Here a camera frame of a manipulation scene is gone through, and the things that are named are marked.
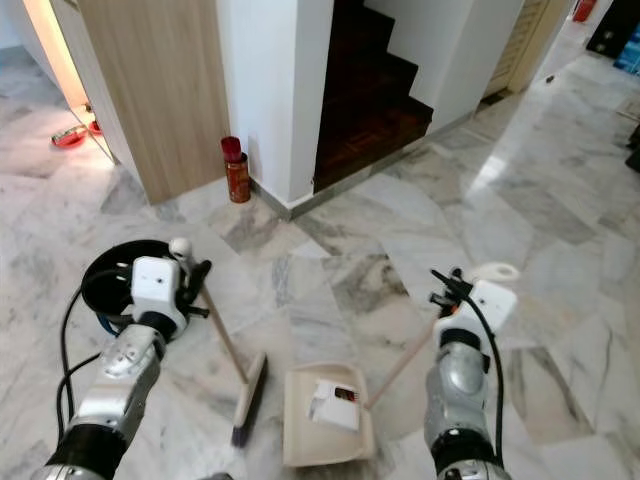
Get light wooden door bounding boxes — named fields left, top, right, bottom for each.
left=480, top=0, right=576, bottom=99

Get red bowl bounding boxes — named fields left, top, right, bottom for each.
left=52, top=126, right=89, bottom=150

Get black cabinet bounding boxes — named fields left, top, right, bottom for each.
left=585, top=0, right=640, bottom=58

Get light wood cabinet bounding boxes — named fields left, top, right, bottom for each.
left=50, top=0, right=231, bottom=206

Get dark wooden staircase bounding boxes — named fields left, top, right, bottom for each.
left=312, top=0, right=436, bottom=193

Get beige long handled dustpan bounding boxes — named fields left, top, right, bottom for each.
left=282, top=262, right=521, bottom=469

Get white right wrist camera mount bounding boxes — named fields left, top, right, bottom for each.
left=455, top=280, right=518, bottom=341

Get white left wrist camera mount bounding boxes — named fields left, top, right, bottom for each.
left=130, top=256, right=189, bottom=319

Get white paper scrap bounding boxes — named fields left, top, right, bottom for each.
left=308, top=380, right=361, bottom=431

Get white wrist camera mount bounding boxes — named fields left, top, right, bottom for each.
left=130, top=256, right=189, bottom=319
left=455, top=280, right=518, bottom=341

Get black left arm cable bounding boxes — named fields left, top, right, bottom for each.
left=60, top=270, right=136, bottom=441

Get blue container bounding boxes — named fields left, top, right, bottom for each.
left=613, top=45, right=640, bottom=76

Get red spray can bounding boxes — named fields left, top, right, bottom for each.
left=221, top=136, right=252, bottom=205

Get wooden handled broom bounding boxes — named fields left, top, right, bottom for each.
left=168, top=237, right=269, bottom=448

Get black round waste bin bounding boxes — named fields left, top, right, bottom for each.
left=80, top=240, right=173, bottom=336

